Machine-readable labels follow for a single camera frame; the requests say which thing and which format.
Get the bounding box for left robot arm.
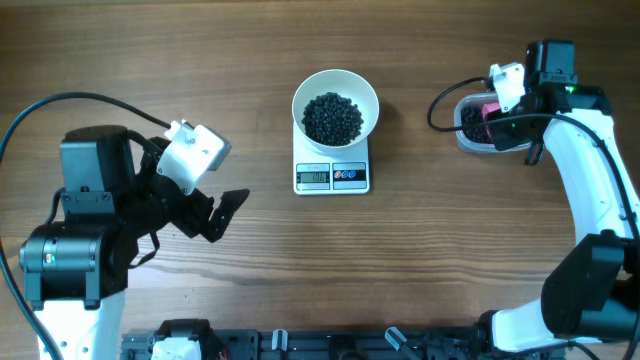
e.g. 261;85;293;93
19;122;249;359

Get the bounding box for right black cable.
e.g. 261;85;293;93
427;76;640;360

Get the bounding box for pink scoop blue handle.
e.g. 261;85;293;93
481;102;502;143

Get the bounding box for clear plastic container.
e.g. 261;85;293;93
453;92;531;154

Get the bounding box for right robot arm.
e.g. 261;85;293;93
487;40;639;358

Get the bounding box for left black cable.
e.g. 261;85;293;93
0;92;174;360

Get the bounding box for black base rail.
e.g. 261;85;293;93
119;319;566;360

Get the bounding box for white bowl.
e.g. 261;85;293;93
291;69;380;154

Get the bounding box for black beans in bowl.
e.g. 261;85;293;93
301;92;364;147

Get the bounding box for black cable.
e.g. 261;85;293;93
427;76;640;360
0;92;174;360

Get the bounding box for white digital kitchen scale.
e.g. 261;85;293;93
293;125;371;196

